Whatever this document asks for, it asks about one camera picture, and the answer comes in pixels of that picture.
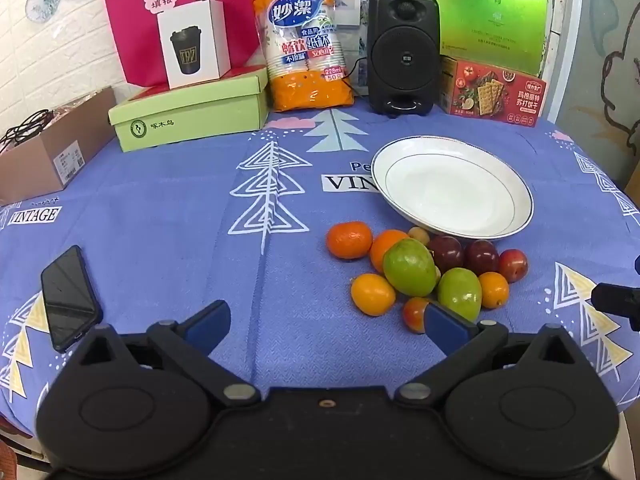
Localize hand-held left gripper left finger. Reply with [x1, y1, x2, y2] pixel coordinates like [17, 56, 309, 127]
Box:
[52, 300, 262, 408]

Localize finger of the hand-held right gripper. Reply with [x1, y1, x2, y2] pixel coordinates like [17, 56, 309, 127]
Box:
[592, 282, 640, 332]

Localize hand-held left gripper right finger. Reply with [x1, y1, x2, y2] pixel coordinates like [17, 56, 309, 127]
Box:
[395, 297, 598, 408]

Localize small red apple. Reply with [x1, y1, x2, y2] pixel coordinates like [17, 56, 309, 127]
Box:
[497, 249, 529, 282]
[403, 296, 431, 334]

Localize small green mango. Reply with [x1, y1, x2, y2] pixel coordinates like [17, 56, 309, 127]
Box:
[437, 267, 483, 323]

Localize orange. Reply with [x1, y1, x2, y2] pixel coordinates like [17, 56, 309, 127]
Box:
[350, 273, 397, 317]
[477, 271, 510, 309]
[370, 229, 411, 275]

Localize large green mango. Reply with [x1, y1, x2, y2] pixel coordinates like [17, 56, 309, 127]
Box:
[383, 238, 439, 297]

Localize dark purple plum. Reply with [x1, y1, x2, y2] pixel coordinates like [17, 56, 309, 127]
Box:
[428, 235, 466, 276]
[464, 240, 501, 277]

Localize dark orange tangerine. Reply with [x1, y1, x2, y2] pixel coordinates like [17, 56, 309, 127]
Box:
[326, 221, 374, 260]

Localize white plate with blue rim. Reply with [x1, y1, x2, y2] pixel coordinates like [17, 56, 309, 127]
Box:
[371, 135, 534, 241]

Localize blue printed tablecloth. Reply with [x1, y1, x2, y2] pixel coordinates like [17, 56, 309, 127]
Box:
[0, 105, 640, 441]

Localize black smartphone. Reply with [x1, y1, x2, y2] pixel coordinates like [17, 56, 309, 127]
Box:
[40, 245, 104, 353]

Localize green shoe box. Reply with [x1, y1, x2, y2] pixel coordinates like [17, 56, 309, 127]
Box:
[108, 66, 271, 153]

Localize brown cardboard box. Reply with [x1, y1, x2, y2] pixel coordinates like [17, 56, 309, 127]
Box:
[0, 86, 118, 206]

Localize red cracker box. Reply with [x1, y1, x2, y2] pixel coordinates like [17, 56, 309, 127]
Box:
[440, 56, 548, 128]

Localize orange pack of paper cups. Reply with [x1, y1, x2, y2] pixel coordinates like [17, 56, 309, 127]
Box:
[252, 0, 357, 113]

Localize white cup box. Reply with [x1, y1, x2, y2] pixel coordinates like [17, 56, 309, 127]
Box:
[156, 0, 232, 91]

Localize black speaker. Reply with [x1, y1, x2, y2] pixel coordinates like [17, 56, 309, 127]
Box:
[367, 0, 442, 116]

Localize pink tote bag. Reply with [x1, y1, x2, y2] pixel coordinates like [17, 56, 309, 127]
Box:
[97, 0, 257, 88]

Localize green gift box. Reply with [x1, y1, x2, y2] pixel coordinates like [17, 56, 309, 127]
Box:
[421, 0, 549, 76]

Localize black speaker cable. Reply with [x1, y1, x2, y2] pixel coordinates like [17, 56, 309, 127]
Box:
[347, 55, 372, 98]

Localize black cables bundle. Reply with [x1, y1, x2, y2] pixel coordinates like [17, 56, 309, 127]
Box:
[0, 109, 57, 150]

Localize white door frame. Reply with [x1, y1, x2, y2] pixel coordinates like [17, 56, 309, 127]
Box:
[547, 0, 587, 126]

